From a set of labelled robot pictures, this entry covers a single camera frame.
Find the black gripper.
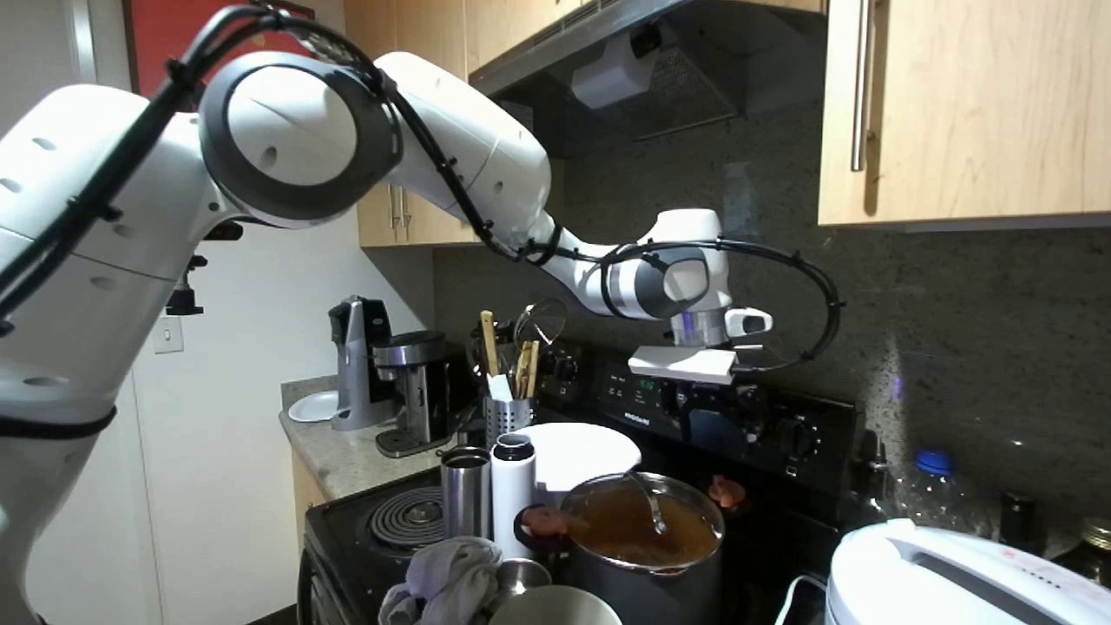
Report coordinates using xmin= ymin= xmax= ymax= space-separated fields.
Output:
xmin=659 ymin=380 xmax=756 ymax=458

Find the glass pot lid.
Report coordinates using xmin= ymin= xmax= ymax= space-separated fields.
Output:
xmin=558 ymin=469 xmax=728 ymax=580

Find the black cooking pot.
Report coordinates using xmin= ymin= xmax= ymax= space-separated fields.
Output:
xmin=514 ymin=469 xmax=749 ymax=625

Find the white appliance lid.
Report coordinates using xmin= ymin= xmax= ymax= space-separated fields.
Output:
xmin=822 ymin=513 xmax=1111 ymax=625

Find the white round dish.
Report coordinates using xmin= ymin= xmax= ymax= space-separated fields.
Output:
xmin=514 ymin=422 xmax=647 ymax=498

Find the dark glass bottle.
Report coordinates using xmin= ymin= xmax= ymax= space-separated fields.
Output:
xmin=850 ymin=428 xmax=904 ymax=525

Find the wooden spatula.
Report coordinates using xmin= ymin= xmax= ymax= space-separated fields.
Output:
xmin=514 ymin=339 xmax=545 ymax=403

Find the metal strainer utensil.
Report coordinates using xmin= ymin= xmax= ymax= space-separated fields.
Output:
xmin=510 ymin=297 xmax=573 ymax=350

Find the steel utensil holder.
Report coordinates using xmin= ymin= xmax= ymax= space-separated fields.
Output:
xmin=482 ymin=394 xmax=537 ymax=448

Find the white thermos bottle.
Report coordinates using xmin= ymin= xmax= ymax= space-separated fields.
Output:
xmin=489 ymin=431 xmax=537 ymax=565

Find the wooden spoon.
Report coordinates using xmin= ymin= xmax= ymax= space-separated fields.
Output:
xmin=476 ymin=306 xmax=505 ymax=380

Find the clear bottle blue cap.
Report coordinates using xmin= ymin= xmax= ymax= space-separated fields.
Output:
xmin=901 ymin=448 xmax=988 ymax=535

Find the small steel bowl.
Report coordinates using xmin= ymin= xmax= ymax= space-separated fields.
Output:
xmin=496 ymin=555 xmax=556 ymax=594

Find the steel travel tumbler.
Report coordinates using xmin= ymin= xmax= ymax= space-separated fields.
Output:
xmin=438 ymin=446 xmax=495 ymax=541

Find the black steel coffee maker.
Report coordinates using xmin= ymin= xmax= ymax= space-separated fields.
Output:
xmin=367 ymin=332 xmax=462 ymax=458

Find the white crumpled cloth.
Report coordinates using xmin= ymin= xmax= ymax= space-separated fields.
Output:
xmin=376 ymin=535 xmax=506 ymax=625

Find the black coil burner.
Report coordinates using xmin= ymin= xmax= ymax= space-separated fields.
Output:
xmin=365 ymin=484 xmax=447 ymax=553

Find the dark jar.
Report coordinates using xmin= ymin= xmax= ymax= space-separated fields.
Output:
xmin=993 ymin=488 xmax=1043 ymax=548

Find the white range hood lamp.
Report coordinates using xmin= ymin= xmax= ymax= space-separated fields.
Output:
xmin=565 ymin=31 xmax=659 ymax=116

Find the steel range hood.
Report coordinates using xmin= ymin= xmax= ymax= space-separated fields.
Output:
xmin=466 ymin=0 xmax=830 ymax=152

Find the black electric stove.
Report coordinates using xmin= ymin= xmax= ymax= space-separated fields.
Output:
xmin=294 ymin=341 xmax=864 ymax=625

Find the small white dish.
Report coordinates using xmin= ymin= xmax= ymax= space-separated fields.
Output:
xmin=285 ymin=388 xmax=351 ymax=428

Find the red framed painting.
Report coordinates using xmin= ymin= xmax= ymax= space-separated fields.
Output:
xmin=123 ymin=0 xmax=322 ymax=100

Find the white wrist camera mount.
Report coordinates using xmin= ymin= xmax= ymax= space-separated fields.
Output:
xmin=624 ymin=341 xmax=742 ymax=388

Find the steel cabinet handle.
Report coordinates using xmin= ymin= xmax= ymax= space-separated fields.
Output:
xmin=847 ymin=0 xmax=890 ymax=176

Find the wooden wall cabinet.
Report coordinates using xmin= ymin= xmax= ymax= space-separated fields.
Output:
xmin=816 ymin=0 xmax=1111 ymax=229
xmin=341 ymin=0 xmax=603 ymax=251

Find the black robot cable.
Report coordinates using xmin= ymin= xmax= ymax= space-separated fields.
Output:
xmin=0 ymin=0 xmax=847 ymax=380

